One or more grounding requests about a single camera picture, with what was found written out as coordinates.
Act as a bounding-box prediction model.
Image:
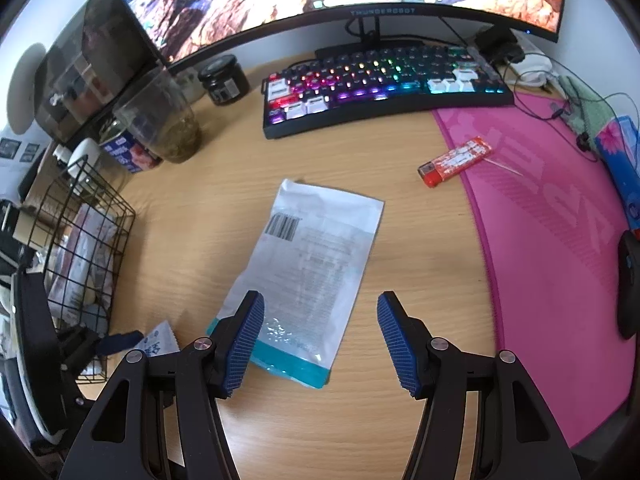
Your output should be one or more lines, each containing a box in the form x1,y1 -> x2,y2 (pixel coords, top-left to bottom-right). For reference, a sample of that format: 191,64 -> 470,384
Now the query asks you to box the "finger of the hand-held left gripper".
59,325 -> 146,382

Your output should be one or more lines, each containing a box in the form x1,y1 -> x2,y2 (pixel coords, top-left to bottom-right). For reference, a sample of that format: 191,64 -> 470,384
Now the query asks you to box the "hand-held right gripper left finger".
59,290 -> 265,480

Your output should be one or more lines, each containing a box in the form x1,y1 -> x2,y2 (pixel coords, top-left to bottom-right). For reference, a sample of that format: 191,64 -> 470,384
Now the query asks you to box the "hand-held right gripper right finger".
376,290 -> 583,480

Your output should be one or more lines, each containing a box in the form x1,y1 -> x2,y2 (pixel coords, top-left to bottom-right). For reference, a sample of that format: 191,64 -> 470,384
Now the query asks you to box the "white blue-print snack packet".
141,321 -> 182,359

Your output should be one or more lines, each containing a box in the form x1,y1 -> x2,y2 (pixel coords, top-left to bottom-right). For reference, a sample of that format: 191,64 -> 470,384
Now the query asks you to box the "pink white snack packet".
47,206 -> 120,322

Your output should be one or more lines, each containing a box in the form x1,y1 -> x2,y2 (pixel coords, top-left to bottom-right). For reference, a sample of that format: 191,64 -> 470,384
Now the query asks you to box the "white teal-edged snack packet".
206,178 -> 386,390

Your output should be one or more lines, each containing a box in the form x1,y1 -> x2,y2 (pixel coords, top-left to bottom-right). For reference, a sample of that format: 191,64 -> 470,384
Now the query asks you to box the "black wire basket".
20,156 -> 137,387

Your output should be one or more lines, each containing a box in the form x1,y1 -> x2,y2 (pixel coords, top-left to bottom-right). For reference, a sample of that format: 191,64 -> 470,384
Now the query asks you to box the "pink mouse mat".
431,91 -> 640,450

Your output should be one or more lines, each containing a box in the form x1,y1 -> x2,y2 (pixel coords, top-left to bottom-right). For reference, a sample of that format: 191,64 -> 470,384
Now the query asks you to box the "blue luncheon meat can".
99,124 -> 164,176

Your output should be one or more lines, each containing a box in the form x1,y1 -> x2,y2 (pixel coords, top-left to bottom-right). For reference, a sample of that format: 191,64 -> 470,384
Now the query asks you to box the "white cream jar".
66,138 -> 104,182

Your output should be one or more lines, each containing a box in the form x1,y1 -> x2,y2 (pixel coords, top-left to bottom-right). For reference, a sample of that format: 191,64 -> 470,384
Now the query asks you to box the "red lighter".
417,137 -> 494,189

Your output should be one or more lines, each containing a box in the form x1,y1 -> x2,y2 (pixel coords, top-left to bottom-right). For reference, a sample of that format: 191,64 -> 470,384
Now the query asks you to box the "thin wooden toothpick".
484,157 -> 524,177

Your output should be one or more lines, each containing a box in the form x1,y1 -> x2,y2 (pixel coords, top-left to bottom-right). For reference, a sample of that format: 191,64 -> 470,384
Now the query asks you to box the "glass cup with residue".
112,66 -> 204,164

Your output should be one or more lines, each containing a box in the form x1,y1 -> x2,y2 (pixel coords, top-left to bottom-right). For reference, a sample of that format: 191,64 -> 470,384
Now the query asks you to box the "black computer mouse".
616,229 -> 640,342

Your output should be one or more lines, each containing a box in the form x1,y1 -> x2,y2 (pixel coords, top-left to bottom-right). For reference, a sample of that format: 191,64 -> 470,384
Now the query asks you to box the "round white mirror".
7,43 -> 49,137

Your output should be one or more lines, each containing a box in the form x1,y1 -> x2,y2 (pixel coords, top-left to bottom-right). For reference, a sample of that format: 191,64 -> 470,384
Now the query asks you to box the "backlit mechanical keyboard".
260,44 -> 516,141

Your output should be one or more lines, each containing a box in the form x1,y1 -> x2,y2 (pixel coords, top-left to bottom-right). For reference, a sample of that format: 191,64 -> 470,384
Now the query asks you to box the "black lidded jar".
198,55 -> 250,106

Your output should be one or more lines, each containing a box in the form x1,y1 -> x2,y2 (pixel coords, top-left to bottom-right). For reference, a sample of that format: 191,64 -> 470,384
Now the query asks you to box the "empty clear glass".
174,66 -> 207,99

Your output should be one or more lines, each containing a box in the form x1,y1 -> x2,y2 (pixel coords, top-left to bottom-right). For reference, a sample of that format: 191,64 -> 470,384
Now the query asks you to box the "dark transparent cosmetics cabinet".
33,0 -> 162,144

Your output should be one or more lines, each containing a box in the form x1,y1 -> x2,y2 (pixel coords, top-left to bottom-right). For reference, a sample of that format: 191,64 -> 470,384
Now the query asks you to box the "blue tissue pack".
594,115 -> 640,234

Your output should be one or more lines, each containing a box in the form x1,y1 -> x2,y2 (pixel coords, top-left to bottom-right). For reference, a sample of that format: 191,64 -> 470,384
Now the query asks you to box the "green cloth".
551,75 -> 615,147

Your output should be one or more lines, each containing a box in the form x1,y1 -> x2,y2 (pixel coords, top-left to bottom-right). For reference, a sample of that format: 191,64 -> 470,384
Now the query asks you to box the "black monitor stand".
315,16 -> 452,59

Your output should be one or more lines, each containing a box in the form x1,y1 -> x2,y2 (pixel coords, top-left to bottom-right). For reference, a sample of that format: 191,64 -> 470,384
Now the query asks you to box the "black earphone cable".
499,56 -> 637,162

